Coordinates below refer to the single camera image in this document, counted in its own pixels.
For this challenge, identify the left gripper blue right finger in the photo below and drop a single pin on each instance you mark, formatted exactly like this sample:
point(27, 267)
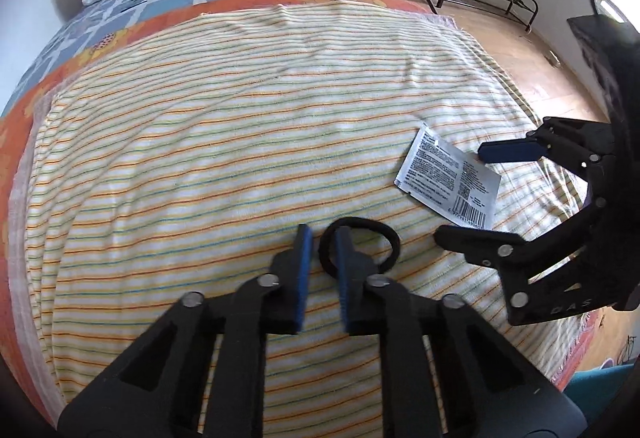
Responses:
point(353, 268)

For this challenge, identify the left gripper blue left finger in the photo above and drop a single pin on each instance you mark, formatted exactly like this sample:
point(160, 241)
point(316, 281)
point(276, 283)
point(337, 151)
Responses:
point(292, 267)

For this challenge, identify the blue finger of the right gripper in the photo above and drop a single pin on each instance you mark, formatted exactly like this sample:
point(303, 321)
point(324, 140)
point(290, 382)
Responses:
point(510, 151)
point(480, 247)

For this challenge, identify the white printed sachet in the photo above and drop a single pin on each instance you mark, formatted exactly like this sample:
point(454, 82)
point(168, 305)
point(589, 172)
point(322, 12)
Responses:
point(449, 181)

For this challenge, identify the teal floor mat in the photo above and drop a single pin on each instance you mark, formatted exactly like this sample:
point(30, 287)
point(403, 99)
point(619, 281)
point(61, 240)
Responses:
point(593, 390)

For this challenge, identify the striped yellow towel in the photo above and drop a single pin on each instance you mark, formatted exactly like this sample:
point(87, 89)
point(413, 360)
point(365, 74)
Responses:
point(280, 198)

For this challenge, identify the orange floral bedsheet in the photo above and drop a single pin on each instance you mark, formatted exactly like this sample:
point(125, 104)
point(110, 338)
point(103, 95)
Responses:
point(30, 118)

